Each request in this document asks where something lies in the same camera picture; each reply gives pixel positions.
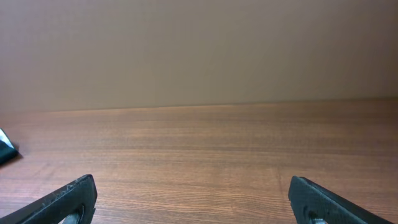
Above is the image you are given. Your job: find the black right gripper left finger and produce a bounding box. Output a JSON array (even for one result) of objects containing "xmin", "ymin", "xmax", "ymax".
[{"xmin": 1, "ymin": 174, "xmax": 98, "ymax": 224}]

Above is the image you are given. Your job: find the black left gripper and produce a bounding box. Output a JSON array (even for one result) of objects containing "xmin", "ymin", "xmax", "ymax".
[{"xmin": 0, "ymin": 129, "xmax": 19, "ymax": 165}]

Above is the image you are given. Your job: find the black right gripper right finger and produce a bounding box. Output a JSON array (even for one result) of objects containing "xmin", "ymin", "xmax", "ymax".
[{"xmin": 288, "ymin": 176, "xmax": 392, "ymax": 224}]

